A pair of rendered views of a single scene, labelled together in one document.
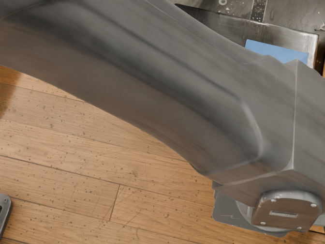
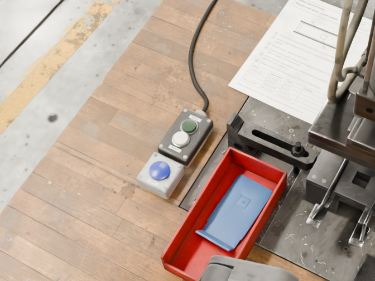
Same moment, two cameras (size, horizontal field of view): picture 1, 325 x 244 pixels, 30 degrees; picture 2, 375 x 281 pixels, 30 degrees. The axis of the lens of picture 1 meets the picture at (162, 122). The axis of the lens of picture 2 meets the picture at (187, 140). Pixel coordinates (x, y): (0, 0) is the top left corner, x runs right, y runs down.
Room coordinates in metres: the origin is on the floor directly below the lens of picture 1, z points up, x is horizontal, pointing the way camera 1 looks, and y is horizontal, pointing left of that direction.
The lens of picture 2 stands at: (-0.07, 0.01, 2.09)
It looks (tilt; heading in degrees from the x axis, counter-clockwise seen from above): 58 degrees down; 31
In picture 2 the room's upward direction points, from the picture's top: 10 degrees counter-clockwise
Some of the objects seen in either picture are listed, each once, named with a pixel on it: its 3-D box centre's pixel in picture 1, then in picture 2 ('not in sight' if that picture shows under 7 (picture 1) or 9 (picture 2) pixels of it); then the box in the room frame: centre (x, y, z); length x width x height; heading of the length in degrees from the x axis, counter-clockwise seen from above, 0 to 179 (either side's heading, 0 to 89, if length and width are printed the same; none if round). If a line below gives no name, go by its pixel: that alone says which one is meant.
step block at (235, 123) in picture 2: not in sight; (245, 136); (0.57, 0.27, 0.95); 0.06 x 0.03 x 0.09; 82
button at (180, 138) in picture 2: not in sight; (181, 140); (0.54, 0.39, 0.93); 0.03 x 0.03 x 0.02
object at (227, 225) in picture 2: not in sight; (235, 211); (0.43, 0.24, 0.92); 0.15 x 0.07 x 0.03; 168
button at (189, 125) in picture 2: not in sight; (189, 127); (0.57, 0.39, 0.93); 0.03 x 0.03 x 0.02
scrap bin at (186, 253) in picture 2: not in sight; (226, 220); (0.40, 0.25, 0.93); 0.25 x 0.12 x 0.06; 172
